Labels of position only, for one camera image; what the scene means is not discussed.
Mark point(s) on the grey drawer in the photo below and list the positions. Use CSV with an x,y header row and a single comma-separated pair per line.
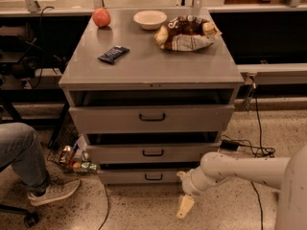
x,y
143,176
152,153
151,119

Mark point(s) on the person leg in jeans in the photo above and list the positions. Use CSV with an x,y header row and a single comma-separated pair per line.
x,y
20,148

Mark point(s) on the grey sneaker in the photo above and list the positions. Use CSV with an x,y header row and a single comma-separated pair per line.
x,y
55,192

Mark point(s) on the grey middle drawer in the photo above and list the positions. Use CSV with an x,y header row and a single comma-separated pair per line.
x,y
152,153

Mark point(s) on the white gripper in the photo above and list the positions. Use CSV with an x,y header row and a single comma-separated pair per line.
x,y
191,183

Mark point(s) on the grey bottom drawer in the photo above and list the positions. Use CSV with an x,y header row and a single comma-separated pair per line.
x,y
143,176

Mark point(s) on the black power adapter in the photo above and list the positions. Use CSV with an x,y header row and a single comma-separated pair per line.
x,y
229,145

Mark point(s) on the white bowl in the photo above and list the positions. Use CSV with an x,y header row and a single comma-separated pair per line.
x,y
150,20

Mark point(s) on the grey top drawer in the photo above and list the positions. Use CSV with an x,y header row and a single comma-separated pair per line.
x,y
151,119

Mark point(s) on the grey metal drawer cabinet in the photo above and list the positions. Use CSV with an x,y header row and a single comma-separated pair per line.
x,y
147,76

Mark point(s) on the black office chair base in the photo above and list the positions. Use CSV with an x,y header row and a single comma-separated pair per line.
x,y
30,219

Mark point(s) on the wire basket with cans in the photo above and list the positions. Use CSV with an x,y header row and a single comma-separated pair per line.
x,y
69,152

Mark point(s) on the blue snack bar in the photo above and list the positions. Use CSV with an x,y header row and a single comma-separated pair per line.
x,y
113,54

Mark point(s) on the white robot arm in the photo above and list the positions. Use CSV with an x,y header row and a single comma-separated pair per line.
x,y
286,174

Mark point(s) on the red apple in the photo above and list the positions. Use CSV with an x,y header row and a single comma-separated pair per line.
x,y
101,17

